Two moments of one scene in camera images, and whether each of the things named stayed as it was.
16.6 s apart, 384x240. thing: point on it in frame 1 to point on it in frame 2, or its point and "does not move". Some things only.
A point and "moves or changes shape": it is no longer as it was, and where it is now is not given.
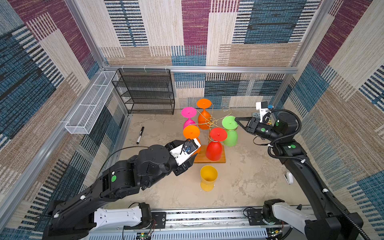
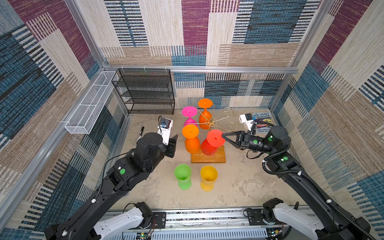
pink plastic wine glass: [189, 112] does not move
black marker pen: [140, 135] does not move
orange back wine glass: [204, 118] does not move
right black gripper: [252, 125] to [242, 138]
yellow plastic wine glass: [208, 174] does not move
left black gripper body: [180, 169] to [170, 150]
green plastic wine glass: [231, 125] to [183, 174]
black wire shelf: [145, 91] does not move
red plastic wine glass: [214, 149] moves or changes shape
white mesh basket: [84, 117] does not move
